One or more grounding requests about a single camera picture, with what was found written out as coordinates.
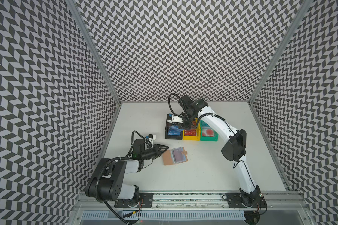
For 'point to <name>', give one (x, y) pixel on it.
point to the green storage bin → (203, 125)
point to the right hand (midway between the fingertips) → (181, 126)
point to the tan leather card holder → (169, 156)
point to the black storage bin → (168, 124)
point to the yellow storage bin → (192, 138)
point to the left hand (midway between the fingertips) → (168, 149)
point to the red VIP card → (178, 156)
